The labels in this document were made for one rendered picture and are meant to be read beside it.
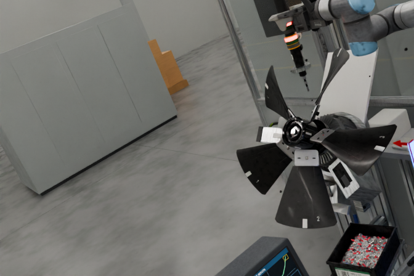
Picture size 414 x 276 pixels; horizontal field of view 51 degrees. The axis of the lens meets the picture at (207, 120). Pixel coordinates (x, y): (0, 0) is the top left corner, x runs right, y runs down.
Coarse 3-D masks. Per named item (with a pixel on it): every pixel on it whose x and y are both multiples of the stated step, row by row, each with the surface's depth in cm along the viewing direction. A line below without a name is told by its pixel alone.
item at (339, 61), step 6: (342, 48) 162; (336, 54) 166; (342, 54) 158; (348, 54) 153; (336, 60) 161; (342, 60) 155; (330, 66) 171; (336, 66) 158; (342, 66) 154; (330, 72) 162; (336, 72) 155; (330, 78) 158; (324, 84) 163; (324, 90) 159; (318, 102) 162
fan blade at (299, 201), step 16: (304, 176) 164; (320, 176) 163; (288, 192) 164; (304, 192) 162; (320, 192) 161; (288, 208) 163; (304, 208) 161; (320, 208) 159; (288, 224) 162; (320, 224) 158
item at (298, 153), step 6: (300, 150) 167; (306, 150) 166; (312, 150) 166; (294, 156) 166; (300, 156) 166; (312, 156) 166; (318, 156) 166; (294, 162) 166; (300, 162) 166; (306, 162) 165; (312, 162) 165; (318, 162) 165
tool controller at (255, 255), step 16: (272, 240) 103; (288, 240) 100; (240, 256) 104; (256, 256) 99; (272, 256) 97; (288, 256) 99; (224, 272) 100; (240, 272) 95; (256, 272) 95; (272, 272) 96; (288, 272) 98; (304, 272) 100
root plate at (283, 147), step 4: (280, 140) 175; (276, 144) 177; (280, 144) 176; (284, 144) 176; (280, 148) 177; (284, 148) 177; (292, 148) 175; (296, 148) 174; (284, 152) 177; (288, 152) 177; (288, 156) 177; (292, 156) 177
